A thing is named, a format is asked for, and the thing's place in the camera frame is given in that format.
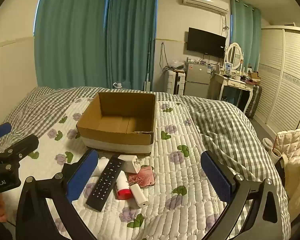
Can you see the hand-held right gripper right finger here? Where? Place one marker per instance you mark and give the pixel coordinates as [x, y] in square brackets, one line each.
[216, 178]

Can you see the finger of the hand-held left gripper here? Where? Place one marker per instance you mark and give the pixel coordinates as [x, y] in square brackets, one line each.
[22, 145]
[0, 131]

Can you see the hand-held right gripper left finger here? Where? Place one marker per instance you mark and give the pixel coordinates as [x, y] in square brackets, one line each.
[82, 178]

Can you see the small pale jar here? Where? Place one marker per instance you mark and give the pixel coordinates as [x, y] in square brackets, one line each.
[102, 166]

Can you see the black remote control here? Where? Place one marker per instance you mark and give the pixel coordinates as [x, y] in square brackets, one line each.
[106, 183]

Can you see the white bottle with red cap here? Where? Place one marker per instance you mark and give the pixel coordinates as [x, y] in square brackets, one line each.
[122, 188]

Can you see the white charger plug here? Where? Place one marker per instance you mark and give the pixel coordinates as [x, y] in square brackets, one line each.
[131, 163]

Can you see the small white power bank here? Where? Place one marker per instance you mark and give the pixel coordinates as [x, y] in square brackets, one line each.
[138, 195]

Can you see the brown cardboard box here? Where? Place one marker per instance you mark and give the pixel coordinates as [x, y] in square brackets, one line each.
[120, 130]

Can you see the pink card wallet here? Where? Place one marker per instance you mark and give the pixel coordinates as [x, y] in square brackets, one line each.
[145, 176]

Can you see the white floral quilt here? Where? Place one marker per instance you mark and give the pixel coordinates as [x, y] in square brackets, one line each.
[185, 180]

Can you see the grey gingham blanket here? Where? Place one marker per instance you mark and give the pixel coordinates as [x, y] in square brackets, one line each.
[222, 130]

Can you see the white quilted jacket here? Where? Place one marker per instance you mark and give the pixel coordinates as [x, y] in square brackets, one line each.
[295, 160]

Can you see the dark suitcase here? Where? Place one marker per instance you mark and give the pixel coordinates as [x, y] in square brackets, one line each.
[254, 100]

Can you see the white dressing table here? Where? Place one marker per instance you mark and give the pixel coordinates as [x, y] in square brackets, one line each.
[236, 83]

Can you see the clear water jug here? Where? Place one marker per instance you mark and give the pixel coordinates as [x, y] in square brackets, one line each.
[120, 85]

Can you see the grey small fridge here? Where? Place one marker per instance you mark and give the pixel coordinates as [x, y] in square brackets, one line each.
[197, 78]

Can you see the white ribbed suitcase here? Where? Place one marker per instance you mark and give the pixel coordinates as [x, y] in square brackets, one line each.
[172, 82]

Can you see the small brown box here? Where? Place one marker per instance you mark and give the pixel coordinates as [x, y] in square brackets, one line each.
[253, 75]

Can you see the white louvred wardrobe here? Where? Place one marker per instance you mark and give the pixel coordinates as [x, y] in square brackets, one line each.
[282, 80]

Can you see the wide teal curtain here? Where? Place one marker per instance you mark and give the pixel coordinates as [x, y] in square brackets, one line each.
[70, 35]

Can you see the white oval mirror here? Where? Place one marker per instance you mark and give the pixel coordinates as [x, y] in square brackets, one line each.
[233, 55]

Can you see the white mop pole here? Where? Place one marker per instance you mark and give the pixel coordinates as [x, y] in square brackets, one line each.
[148, 65]

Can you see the pale teal curtain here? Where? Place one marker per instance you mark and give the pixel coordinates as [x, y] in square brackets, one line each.
[245, 35]

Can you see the narrow teal curtain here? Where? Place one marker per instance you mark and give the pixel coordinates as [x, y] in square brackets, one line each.
[131, 37]

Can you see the white air conditioner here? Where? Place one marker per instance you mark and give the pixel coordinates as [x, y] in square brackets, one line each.
[205, 1]

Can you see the black wall television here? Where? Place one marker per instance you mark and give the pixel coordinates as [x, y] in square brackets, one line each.
[206, 42]

